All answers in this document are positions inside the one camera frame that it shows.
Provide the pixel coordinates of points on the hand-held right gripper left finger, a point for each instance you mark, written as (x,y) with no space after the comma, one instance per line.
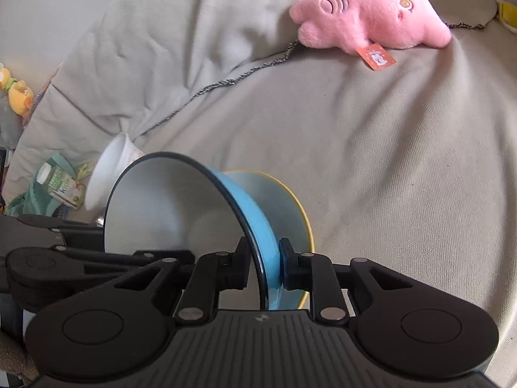
(242,268)

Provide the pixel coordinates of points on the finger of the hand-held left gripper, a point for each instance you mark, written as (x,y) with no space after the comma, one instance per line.
(121,260)
(76,234)

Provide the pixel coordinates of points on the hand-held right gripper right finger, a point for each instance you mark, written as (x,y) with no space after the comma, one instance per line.
(284,264)

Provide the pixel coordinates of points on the yellow-rimmed white bowl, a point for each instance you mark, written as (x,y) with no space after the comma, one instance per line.
(282,210)

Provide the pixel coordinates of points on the blue bowl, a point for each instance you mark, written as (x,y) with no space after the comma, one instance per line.
(161,210)

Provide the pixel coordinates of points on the white plastic bowl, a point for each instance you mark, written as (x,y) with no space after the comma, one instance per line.
(105,173)

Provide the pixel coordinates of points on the clear supplement bottle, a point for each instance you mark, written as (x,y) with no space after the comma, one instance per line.
(60,186)

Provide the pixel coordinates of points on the green blanket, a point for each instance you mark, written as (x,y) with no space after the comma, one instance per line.
(28,204)

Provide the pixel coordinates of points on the yellow duck plush toy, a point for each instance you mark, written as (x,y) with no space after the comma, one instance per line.
(18,95)

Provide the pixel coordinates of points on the colourful flat books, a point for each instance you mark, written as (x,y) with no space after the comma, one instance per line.
(48,85)

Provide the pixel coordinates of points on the pink plush toy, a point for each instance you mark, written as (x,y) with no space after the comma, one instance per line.
(363,16)

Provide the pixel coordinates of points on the yellow plastic clip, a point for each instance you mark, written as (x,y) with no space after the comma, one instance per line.
(508,14)

